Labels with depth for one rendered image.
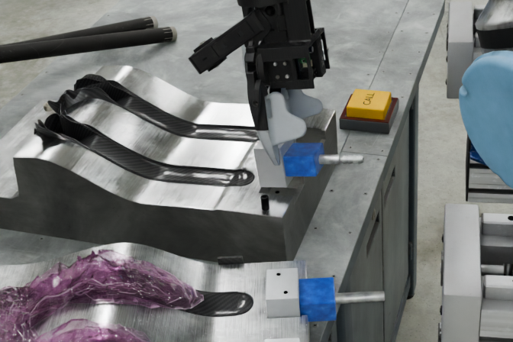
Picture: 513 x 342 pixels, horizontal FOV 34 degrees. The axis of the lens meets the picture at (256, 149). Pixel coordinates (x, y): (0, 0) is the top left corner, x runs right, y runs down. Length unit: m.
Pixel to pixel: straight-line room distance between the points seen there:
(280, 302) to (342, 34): 0.82
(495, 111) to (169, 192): 0.60
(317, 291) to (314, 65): 0.27
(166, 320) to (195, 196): 0.21
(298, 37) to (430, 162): 1.75
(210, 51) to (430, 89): 2.11
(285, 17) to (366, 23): 0.73
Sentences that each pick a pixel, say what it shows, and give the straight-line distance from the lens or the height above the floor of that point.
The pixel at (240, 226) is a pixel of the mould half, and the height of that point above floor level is 0.87.
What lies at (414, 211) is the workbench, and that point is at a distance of 2.03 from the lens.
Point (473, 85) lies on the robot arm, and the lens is 0.61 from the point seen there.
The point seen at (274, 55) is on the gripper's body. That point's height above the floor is 1.08.
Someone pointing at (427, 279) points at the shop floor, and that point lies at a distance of 2.28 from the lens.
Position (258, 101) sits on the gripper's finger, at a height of 1.03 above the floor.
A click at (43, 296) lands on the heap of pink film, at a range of 0.98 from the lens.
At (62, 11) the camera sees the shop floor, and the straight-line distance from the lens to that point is 4.07.
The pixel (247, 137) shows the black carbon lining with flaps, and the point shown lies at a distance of 1.21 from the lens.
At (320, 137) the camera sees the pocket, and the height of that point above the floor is 0.88.
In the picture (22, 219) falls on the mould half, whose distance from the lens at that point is 1.24.
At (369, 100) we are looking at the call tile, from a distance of 1.36.
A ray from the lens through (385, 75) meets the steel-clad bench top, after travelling 1.51.
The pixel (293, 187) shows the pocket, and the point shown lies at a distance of 1.13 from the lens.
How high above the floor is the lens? 1.52
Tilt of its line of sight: 33 degrees down
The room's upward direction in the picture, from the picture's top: 6 degrees counter-clockwise
